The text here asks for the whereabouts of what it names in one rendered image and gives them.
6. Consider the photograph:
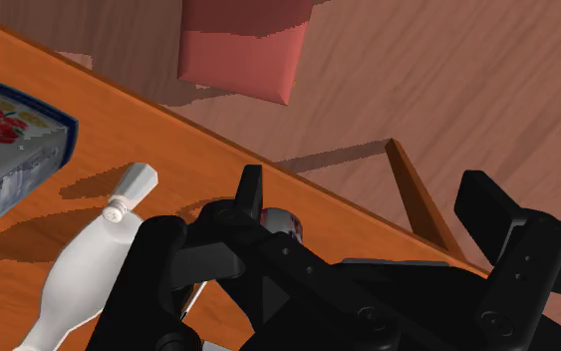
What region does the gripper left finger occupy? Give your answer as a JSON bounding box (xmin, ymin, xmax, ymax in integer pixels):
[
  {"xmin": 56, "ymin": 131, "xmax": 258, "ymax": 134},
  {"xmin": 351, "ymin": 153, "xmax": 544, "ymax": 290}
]
[{"xmin": 196, "ymin": 165, "xmax": 404, "ymax": 351}]

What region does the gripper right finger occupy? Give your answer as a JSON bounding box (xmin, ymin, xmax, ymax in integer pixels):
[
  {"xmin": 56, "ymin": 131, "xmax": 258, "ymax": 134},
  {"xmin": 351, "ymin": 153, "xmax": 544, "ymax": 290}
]
[{"xmin": 453, "ymin": 169, "xmax": 561, "ymax": 351}]

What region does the silver and red round can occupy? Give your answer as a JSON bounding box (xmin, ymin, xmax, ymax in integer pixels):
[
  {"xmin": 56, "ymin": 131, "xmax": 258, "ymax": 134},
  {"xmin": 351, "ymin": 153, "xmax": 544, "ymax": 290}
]
[{"xmin": 260, "ymin": 206, "xmax": 306, "ymax": 245}]

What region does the thin silver rod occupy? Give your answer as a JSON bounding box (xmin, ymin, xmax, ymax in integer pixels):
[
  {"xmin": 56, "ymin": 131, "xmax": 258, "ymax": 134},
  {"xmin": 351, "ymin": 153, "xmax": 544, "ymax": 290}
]
[{"xmin": 179, "ymin": 280, "xmax": 209, "ymax": 323}]

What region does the orange wooden table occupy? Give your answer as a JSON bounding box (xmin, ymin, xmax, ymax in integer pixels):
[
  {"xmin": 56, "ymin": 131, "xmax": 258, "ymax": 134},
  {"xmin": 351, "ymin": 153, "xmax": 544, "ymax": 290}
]
[{"xmin": 0, "ymin": 9, "xmax": 490, "ymax": 351}]

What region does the white faceted block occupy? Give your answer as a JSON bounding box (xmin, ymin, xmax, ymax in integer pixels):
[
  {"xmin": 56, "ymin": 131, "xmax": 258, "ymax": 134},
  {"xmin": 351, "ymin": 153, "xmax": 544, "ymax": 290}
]
[{"xmin": 109, "ymin": 162, "xmax": 159, "ymax": 209}]

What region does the white pin-shaped shaker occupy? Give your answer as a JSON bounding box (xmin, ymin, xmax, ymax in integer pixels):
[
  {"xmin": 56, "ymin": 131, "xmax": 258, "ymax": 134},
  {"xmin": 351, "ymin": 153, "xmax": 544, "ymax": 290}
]
[{"xmin": 11, "ymin": 197, "xmax": 145, "ymax": 351}]

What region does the white box with rose print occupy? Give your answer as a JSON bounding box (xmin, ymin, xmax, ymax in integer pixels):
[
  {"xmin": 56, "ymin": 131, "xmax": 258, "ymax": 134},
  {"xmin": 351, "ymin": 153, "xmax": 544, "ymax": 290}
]
[{"xmin": 0, "ymin": 81, "xmax": 80, "ymax": 240}]

